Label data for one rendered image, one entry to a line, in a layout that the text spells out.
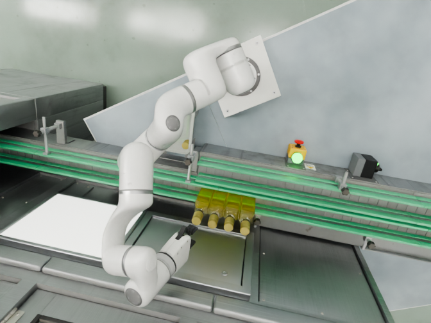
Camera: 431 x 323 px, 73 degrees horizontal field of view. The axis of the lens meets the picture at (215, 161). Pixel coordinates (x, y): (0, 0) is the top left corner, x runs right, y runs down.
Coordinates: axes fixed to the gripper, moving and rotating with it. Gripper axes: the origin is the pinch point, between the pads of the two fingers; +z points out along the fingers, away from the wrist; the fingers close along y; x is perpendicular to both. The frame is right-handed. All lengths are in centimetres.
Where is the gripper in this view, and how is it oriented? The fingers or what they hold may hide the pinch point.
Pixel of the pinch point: (190, 236)
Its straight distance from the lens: 98.4
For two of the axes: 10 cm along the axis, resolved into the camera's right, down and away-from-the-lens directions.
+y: 1.5, -9.1, -3.8
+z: 4.0, -2.9, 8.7
